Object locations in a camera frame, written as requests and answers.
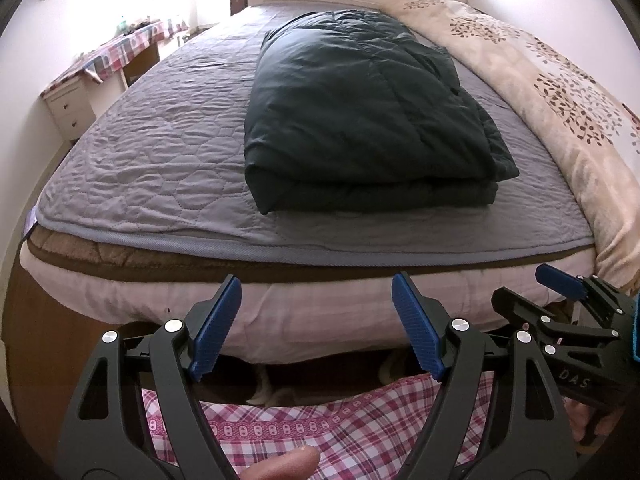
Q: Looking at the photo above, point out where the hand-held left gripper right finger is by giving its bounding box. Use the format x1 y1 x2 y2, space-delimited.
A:
391 272 581 480

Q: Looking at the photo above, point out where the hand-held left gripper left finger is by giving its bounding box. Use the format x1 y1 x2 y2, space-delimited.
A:
55 274 243 480

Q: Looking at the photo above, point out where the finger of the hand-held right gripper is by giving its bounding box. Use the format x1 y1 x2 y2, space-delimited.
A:
491 286 626 406
534 263 636 321

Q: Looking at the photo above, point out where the dark green quilted jacket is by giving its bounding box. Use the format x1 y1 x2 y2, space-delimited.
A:
243 9 521 216

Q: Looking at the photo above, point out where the person's right hand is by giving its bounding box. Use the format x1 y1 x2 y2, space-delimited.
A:
562 396 596 448

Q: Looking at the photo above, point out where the person's left hand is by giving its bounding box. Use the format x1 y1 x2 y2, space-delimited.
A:
239 447 321 480

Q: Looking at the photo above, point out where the brown fleece underblanket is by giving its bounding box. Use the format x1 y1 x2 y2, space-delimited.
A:
25 232 598 291

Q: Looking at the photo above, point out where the person's pink plaid pajamas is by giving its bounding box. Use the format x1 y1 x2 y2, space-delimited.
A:
135 372 496 480

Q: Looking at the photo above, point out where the bed with grey quilt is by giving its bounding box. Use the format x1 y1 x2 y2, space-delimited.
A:
24 5 598 268

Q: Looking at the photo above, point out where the cream floral duvet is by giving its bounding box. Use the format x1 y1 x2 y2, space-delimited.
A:
382 0 640 291

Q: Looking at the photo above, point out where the plaid tablecloth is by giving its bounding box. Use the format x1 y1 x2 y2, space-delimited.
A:
41 19 188 98

